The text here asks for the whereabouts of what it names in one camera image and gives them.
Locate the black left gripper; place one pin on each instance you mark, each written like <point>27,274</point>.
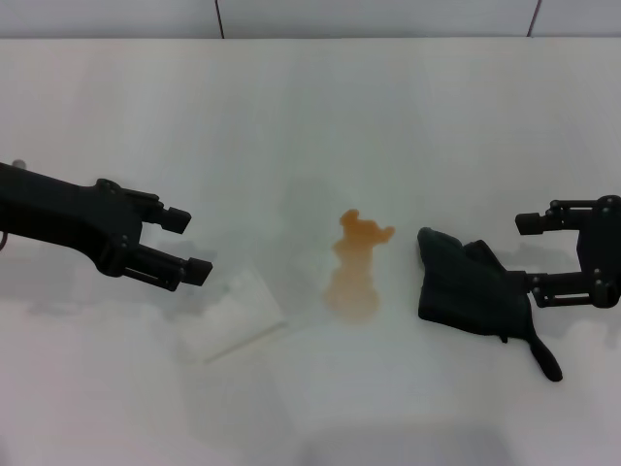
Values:
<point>63,213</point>

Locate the brown water stain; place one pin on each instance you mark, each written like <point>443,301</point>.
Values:
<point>356,272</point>

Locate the dark blue rag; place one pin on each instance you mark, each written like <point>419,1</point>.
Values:
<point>461,286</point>

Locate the transparent plastic cup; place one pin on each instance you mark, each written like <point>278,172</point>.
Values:
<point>233,315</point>

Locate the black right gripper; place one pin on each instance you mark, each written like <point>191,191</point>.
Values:
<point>601,252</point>

